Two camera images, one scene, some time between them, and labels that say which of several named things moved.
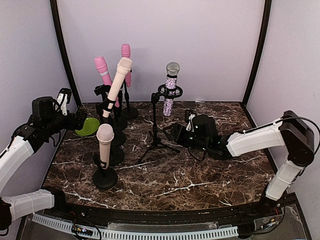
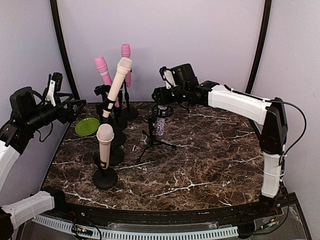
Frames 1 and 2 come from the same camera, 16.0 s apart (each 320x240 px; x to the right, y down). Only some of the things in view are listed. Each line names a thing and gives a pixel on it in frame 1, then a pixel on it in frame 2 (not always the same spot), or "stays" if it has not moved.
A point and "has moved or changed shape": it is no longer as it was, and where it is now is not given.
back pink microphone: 125,52 stays
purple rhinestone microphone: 172,70 has moved or changed shape
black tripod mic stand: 171,90 has moved or changed shape
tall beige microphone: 124,65 stays
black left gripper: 79,122 to 70,116
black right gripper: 177,139 to 162,97
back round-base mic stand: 129,112 stays
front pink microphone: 100,63 stays
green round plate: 91,126 stays
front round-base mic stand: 105,178 stays
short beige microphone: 105,135 stays
